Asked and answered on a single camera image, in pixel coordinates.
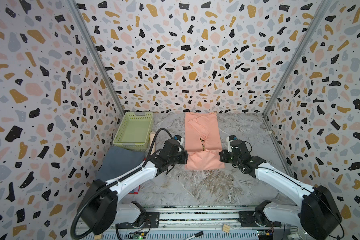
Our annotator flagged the pink graphic t-shirt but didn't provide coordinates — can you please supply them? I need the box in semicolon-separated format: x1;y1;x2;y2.
185;113;225;171

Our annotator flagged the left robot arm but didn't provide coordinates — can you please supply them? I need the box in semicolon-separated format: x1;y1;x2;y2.
70;135;188;240

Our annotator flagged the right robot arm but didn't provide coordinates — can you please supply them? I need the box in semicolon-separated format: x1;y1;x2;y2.
219;135;342;240

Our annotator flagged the green plastic basket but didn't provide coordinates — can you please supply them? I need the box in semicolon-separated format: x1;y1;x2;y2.
113;112;154;152

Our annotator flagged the folded grey t-shirt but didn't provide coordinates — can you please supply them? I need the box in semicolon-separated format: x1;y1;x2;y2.
95;146;146;182

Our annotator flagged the right wooden block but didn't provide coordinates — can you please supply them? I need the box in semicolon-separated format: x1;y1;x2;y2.
222;224;231;234

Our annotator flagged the right circuit board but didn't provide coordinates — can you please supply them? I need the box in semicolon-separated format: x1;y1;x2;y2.
257;231;274;240

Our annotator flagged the green circuit board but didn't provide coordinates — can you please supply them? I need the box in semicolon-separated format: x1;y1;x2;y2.
126;232;147;240

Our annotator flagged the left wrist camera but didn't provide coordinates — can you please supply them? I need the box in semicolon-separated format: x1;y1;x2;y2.
173;135;185;146

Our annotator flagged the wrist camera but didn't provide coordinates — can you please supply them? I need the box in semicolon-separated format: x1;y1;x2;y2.
173;135;185;146
226;135;237;153

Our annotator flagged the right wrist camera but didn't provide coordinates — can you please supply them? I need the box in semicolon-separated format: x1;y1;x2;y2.
226;135;237;153

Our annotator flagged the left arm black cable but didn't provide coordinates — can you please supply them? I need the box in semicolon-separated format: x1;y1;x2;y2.
70;128;175;240

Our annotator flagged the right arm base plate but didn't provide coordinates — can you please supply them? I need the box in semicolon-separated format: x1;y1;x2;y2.
238;211;283;228

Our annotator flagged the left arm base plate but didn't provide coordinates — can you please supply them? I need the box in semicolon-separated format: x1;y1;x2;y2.
119;212;160;231

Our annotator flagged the aluminium rail frame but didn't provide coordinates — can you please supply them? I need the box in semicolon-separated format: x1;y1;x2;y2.
70;191;328;240

